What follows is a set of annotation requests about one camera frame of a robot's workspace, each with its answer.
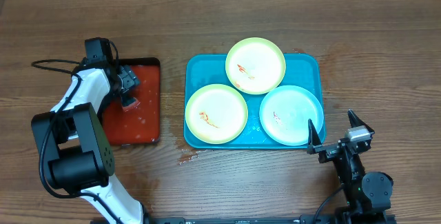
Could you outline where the green plate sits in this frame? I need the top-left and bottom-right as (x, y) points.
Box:
(225, 37), (287, 94)
(185, 84), (248, 145)

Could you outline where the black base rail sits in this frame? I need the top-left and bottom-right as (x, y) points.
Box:
(90, 213), (397, 224)

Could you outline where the light blue plate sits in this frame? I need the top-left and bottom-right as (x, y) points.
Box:
(259, 85), (325, 146)

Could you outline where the black tray with red liquid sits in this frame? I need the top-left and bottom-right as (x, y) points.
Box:
(101, 57), (161, 145)

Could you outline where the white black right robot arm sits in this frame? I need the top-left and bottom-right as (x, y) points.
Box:
(300, 110), (397, 224)

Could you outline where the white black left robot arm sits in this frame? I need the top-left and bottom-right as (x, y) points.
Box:
(31, 55), (157, 223)

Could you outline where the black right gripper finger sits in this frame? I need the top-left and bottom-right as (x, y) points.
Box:
(307, 119), (322, 154)
(347, 109), (371, 130)

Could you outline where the teal plastic serving tray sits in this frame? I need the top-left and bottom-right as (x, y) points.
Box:
(183, 53), (324, 150)

